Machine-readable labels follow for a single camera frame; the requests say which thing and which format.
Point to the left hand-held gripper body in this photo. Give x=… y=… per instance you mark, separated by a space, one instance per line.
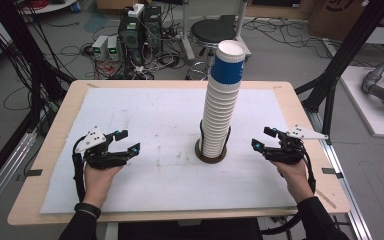
x=95 y=156

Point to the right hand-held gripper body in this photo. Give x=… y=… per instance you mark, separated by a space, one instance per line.
x=290 y=151

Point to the tall stack of paper cups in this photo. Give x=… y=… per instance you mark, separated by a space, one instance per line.
x=218 y=120

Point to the person's left hand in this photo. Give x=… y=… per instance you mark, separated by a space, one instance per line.
x=98 y=183

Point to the person's right hand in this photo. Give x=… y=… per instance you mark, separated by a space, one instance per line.
x=295 y=180

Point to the white foam sheet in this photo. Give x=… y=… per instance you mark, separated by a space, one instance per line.
x=140 y=120

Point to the black tape strip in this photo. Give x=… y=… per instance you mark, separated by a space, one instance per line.
x=33 y=172
x=331 y=172

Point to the black wristband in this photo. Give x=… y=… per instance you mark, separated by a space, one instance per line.
x=87 y=209

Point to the brown tape piece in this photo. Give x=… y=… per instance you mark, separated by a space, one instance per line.
x=92 y=85

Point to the grey power supply unit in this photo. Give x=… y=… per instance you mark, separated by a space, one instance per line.
x=113 y=48
x=99 y=46

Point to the white floor board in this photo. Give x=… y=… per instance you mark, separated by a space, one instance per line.
x=376 y=123

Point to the person's dark clothed lap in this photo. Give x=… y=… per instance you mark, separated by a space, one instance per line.
x=186 y=230

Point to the black computer tower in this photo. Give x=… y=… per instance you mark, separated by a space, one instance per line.
x=152 y=26
x=131 y=36

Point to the black round stool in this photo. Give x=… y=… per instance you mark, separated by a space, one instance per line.
x=212 y=31

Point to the white power strip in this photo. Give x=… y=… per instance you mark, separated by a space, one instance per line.
x=136 y=10

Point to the cardboard box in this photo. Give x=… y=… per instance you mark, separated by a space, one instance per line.
x=336 y=16

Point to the white round table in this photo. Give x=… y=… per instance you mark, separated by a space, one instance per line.
x=50 y=6

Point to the aluminium rail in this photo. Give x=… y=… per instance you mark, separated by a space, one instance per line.
x=3 y=176
x=353 y=200

